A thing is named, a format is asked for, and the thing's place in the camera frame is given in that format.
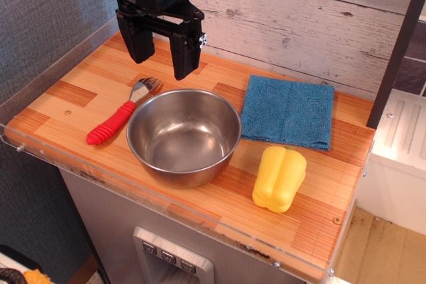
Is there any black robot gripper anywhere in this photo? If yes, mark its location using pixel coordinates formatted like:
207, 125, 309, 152
116, 0, 205, 80

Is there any red handled metal spork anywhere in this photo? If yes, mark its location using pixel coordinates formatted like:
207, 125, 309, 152
86, 77, 161, 145

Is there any stainless steel bowl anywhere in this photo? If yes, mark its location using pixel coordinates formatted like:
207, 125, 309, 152
126, 88, 242, 188

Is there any blue folded cloth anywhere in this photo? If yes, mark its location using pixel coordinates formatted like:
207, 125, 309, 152
241, 75, 335, 151

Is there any clear acrylic table guard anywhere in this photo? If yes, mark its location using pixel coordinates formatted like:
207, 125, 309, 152
1, 20, 374, 283

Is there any yellow toy bell pepper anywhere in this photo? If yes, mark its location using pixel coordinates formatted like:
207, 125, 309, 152
252, 146, 307, 213

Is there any grey toy fridge cabinet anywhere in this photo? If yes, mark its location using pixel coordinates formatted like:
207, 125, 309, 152
61, 170, 301, 283

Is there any silver dispenser button panel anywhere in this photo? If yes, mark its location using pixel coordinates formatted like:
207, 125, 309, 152
132, 226, 215, 283

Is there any yellow black object corner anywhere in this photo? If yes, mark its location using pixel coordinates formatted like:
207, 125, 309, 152
1, 268, 53, 284

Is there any dark right frame post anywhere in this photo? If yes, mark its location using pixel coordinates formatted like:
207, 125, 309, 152
366, 0, 425, 129

